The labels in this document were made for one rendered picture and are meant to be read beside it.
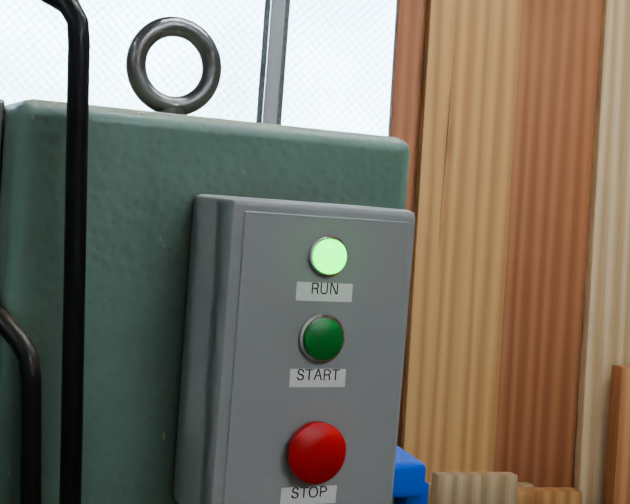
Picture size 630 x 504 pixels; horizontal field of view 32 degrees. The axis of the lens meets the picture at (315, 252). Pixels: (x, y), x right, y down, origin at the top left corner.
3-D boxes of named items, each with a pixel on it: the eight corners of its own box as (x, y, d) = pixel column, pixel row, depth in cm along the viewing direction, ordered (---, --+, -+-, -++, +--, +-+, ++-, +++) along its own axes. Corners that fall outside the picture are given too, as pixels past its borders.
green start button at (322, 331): (296, 362, 53) (300, 313, 53) (341, 362, 54) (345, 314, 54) (301, 364, 52) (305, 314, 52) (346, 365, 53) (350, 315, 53)
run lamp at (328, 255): (307, 275, 53) (310, 234, 52) (344, 277, 53) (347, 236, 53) (312, 277, 52) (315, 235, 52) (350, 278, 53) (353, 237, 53)
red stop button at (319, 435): (281, 481, 53) (286, 420, 53) (337, 479, 54) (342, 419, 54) (290, 487, 52) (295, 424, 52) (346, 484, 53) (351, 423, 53)
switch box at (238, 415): (170, 499, 57) (191, 193, 56) (341, 491, 61) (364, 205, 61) (209, 536, 52) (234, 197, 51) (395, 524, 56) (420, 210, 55)
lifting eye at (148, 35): (118, 119, 66) (126, 11, 66) (212, 129, 69) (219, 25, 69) (125, 118, 65) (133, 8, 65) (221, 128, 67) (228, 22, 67)
